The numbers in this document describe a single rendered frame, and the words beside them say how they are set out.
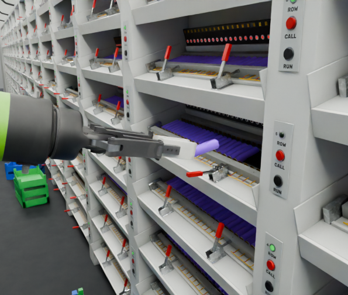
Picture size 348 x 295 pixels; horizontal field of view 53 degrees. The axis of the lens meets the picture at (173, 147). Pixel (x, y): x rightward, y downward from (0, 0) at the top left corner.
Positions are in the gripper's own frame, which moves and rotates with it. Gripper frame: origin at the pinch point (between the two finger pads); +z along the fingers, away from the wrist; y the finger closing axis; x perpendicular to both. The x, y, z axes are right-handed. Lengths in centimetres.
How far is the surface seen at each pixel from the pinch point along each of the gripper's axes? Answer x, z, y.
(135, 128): -5, 15, -54
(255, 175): -3.6, 19.7, -0.1
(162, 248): -44, 29, -45
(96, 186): -47, 26, -118
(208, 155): -4.0, 19.5, -17.1
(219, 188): -8.5, 16.0, -5.8
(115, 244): -66, 31, -91
